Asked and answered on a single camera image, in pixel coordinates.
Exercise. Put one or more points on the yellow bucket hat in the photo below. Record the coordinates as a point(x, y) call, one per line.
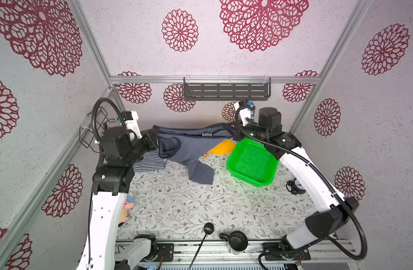
point(224, 148)

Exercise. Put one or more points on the grey tank top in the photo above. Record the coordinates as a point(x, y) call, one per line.
point(186, 146)

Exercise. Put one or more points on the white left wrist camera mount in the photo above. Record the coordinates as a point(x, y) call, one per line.
point(130, 119)

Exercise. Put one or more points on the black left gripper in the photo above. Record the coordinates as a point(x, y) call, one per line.
point(150, 140)

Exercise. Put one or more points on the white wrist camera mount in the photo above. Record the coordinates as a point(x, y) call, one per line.
point(130, 119)
point(246, 114)

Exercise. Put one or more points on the green plastic basket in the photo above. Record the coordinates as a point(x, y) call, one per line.
point(252, 163)

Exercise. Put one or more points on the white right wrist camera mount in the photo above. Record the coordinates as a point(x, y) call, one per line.
point(246, 114)

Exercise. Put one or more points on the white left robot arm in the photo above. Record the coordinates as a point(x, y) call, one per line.
point(120, 148)

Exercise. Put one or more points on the black pressure gauge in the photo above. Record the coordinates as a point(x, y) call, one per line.
point(295, 187)

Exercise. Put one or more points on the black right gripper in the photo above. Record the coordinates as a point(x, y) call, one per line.
point(236, 133)

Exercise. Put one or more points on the blue white striped tank top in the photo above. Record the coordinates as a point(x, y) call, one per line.
point(151, 161)

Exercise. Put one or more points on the black ladle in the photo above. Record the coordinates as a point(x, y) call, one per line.
point(208, 230)

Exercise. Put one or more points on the grey wall shelf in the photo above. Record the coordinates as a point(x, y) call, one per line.
point(227, 91)

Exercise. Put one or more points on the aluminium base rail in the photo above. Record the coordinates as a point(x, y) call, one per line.
point(213, 255)

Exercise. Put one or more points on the plush doll toy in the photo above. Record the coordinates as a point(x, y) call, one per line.
point(128, 205)

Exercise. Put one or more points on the black wire wall rack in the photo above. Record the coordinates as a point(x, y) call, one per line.
point(85, 134)

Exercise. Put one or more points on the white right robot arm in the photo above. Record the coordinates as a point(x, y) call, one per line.
point(333, 208)

